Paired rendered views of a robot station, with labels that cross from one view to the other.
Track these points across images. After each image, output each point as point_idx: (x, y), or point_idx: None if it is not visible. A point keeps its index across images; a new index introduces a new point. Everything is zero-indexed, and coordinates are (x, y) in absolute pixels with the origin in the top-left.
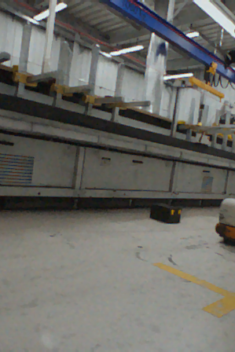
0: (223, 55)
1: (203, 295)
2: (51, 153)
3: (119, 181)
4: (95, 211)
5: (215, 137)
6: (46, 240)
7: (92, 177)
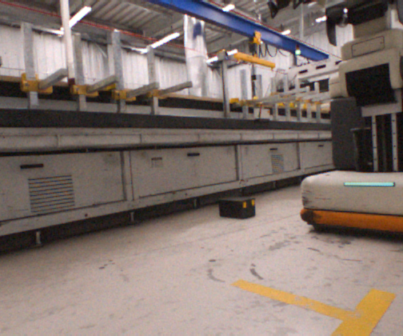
0: (267, 2)
1: (310, 325)
2: (91, 166)
3: (177, 181)
4: (156, 222)
5: (276, 108)
6: (94, 277)
7: (145, 183)
